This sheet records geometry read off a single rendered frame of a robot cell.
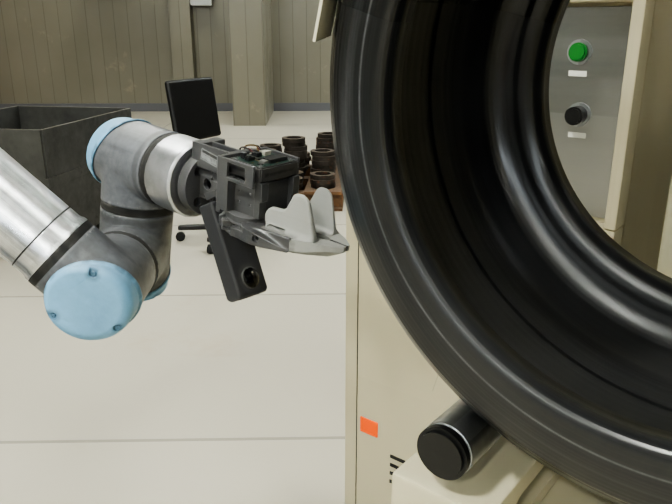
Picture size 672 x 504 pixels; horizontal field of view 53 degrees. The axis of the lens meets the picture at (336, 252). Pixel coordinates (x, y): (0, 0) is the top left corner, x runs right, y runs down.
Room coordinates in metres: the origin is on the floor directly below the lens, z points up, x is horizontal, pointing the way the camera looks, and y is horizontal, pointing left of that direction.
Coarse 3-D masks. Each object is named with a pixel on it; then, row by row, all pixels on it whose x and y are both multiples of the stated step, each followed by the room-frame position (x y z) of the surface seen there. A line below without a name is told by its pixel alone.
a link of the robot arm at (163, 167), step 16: (160, 144) 0.77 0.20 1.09; (176, 144) 0.76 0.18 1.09; (160, 160) 0.75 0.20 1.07; (176, 160) 0.74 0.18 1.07; (144, 176) 0.76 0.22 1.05; (160, 176) 0.74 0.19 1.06; (176, 176) 0.74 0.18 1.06; (160, 192) 0.74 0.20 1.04; (176, 192) 0.74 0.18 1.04; (176, 208) 0.74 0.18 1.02
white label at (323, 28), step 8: (320, 0) 0.51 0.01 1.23; (328, 0) 0.52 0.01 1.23; (336, 0) 0.54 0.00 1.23; (320, 8) 0.51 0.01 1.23; (328, 8) 0.53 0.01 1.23; (320, 16) 0.51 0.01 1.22; (328, 16) 0.53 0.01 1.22; (320, 24) 0.51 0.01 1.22; (328, 24) 0.53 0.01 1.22; (320, 32) 0.52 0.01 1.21; (328, 32) 0.54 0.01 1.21
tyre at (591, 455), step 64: (384, 0) 0.47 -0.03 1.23; (448, 0) 0.66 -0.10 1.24; (512, 0) 0.70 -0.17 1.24; (384, 64) 0.47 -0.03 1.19; (448, 64) 0.68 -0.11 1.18; (512, 64) 0.70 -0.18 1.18; (384, 128) 0.47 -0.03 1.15; (448, 128) 0.67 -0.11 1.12; (512, 128) 0.69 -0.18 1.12; (384, 192) 0.47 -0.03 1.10; (448, 192) 0.64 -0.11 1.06; (512, 192) 0.69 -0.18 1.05; (384, 256) 0.47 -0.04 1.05; (448, 256) 0.59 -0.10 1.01; (512, 256) 0.65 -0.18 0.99; (576, 256) 0.65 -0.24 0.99; (448, 320) 0.43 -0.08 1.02; (512, 320) 0.57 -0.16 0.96; (576, 320) 0.61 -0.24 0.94; (640, 320) 0.60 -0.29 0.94; (448, 384) 0.47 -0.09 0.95; (512, 384) 0.40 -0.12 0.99; (576, 384) 0.52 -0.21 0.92; (640, 384) 0.54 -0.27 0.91; (576, 448) 0.38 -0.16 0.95; (640, 448) 0.35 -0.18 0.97
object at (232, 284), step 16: (208, 208) 0.73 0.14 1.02; (208, 224) 0.73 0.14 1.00; (224, 240) 0.72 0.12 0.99; (240, 240) 0.73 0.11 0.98; (224, 256) 0.71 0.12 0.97; (240, 256) 0.72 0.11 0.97; (256, 256) 0.74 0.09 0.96; (224, 272) 0.71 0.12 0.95; (240, 272) 0.71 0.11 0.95; (256, 272) 0.72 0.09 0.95; (224, 288) 0.71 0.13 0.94; (240, 288) 0.70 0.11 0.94; (256, 288) 0.72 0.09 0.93
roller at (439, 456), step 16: (448, 416) 0.47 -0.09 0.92; (464, 416) 0.47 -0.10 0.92; (432, 432) 0.45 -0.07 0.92; (448, 432) 0.45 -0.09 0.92; (464, 432) 0.45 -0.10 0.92; (480, 432) 0.46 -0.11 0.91; (496, 432) 0.47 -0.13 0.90; (432, 448) 0.45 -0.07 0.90; (448, 448) 0.44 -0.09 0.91; (464, 448) 0.44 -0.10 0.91; (480, 448) 0.45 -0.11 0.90; (432, 464) 0.45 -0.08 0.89; (448, 464) 0.44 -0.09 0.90; (464, 464) 0.44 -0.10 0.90
